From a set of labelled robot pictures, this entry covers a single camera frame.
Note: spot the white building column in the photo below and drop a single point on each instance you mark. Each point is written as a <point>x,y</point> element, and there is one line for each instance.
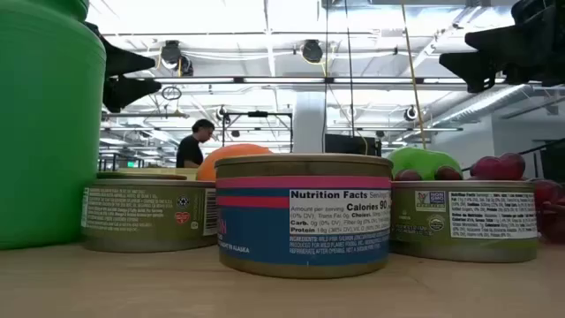
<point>309,123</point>

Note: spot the orange toy fruit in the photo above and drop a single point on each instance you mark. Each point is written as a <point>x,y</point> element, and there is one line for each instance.
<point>220,161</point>

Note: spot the silver ventilation duct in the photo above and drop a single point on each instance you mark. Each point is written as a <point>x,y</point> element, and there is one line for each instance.
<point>485,103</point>

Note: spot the green plastic bottle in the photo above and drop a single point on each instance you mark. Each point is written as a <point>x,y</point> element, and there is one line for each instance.
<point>44,132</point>

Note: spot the yellow plastic tray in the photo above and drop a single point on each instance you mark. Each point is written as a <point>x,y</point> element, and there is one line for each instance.
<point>154,169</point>

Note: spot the black monitor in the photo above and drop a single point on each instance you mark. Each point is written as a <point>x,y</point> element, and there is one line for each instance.
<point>351,145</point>

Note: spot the green toy apple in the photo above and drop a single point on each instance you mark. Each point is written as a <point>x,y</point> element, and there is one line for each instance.
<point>419,161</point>

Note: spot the long ceiling light strip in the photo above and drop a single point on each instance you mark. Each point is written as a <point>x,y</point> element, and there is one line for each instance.
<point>287,80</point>

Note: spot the blue pink label tin can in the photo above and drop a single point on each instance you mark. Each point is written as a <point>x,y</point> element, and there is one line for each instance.
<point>265,229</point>

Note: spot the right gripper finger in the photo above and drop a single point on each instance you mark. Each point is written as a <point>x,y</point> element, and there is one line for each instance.
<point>476,70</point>
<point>507,35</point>

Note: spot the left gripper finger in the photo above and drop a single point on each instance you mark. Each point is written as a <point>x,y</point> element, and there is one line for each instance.
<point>128,59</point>
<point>123,93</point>

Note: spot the olive label tin can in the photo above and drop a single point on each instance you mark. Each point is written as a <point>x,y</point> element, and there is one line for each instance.
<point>463,221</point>
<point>141,175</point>
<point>145,216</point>

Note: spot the dark red toy grapes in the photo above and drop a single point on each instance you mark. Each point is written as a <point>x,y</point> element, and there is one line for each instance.
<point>499,167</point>

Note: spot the person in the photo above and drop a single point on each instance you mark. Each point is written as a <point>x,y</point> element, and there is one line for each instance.
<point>190,150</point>

